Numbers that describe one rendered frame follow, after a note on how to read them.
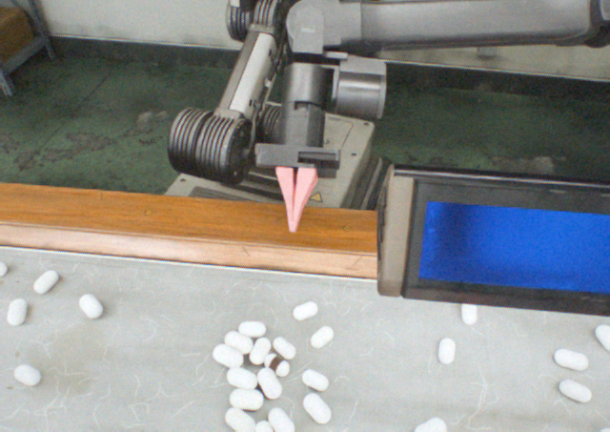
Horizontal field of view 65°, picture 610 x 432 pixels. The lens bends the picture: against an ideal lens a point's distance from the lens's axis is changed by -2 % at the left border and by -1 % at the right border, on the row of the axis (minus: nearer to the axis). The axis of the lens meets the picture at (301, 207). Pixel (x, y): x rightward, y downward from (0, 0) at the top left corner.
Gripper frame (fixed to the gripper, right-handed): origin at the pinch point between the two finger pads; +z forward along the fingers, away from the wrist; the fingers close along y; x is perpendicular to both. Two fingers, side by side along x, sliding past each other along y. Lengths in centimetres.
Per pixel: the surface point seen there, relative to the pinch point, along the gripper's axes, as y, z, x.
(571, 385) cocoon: 33.2, 15.7, -0.9
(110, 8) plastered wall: -121, -116, 173
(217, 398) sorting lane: -6.7, 20.7, -2.5
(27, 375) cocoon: -28.9, 20.1, -4.3
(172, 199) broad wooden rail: -20.6, -3.3, 14.6
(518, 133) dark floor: 84, -60, 162
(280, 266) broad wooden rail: -2.1, 5.4, 9.7
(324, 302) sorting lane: 4.5, 9.6, 6.8
